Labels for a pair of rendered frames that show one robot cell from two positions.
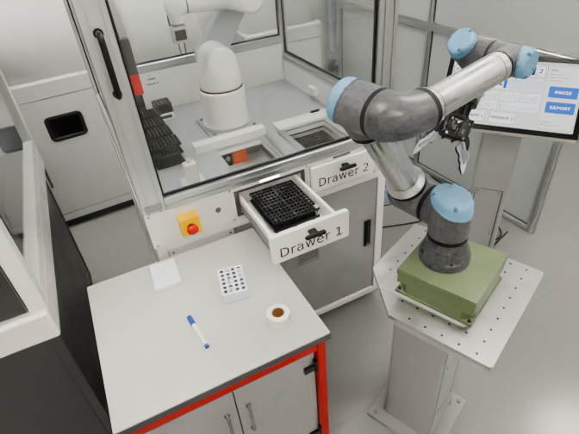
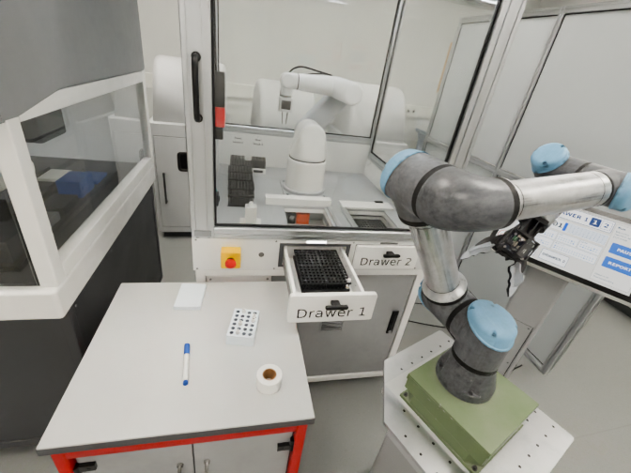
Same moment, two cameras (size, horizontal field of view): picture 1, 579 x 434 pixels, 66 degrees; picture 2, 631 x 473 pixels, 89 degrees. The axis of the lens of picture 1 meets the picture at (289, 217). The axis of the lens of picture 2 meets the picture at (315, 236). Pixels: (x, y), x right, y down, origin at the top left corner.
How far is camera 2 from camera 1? 40 cm
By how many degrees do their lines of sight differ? 11
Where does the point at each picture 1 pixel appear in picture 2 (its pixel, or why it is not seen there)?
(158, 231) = (201, 254)
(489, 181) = (522, 313)
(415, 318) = (412, 437)
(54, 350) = (62, 330)
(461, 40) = (549, 154)
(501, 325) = not seen: outside the picture
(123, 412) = (63, 426)
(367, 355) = (357, 437)
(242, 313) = (238, 360)
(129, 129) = (200, 154)
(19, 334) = (22, 304)
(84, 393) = not seen: hidden behind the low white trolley
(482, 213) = not seen: hidden behind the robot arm
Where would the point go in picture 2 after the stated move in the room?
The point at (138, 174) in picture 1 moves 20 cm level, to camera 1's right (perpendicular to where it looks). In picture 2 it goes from (197, 197) to (252, 209)
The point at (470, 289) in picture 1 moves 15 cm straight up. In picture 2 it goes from (486, 432) to (514, 391)
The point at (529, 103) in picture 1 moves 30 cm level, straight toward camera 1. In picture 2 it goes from (586, 252) to (576, 280)
